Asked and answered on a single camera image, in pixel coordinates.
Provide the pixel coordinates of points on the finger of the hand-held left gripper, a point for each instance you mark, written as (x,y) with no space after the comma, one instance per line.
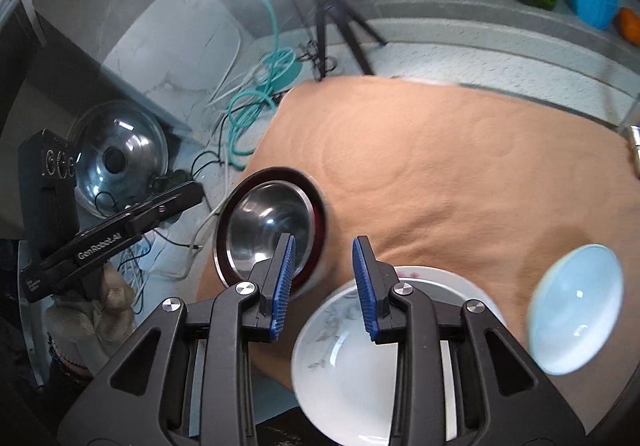
(165,211)

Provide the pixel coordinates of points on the person's left hand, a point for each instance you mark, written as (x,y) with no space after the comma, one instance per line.
(80,326)

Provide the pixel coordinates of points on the white plate with grey print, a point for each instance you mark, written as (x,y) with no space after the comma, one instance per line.
(345,376)

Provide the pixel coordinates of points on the pale blue ceramic bowl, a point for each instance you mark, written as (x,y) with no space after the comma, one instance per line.
(575,311)

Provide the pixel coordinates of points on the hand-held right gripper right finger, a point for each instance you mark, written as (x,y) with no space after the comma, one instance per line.
(365,291)

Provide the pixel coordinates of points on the red bowl with steel interior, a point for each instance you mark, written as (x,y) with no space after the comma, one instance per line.
(250,226)

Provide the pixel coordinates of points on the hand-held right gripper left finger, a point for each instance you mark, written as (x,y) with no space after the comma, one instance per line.
(280,296)

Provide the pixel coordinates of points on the silver reflector dish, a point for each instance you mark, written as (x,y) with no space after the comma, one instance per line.
(130,145)

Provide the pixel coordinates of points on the orange cloth mat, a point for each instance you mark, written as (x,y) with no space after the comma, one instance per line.
(450,150)

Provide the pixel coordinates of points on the orange fruit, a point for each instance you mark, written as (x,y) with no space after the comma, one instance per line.
(631,25)

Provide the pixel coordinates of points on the black tripod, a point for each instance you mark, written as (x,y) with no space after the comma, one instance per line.
(322,15)

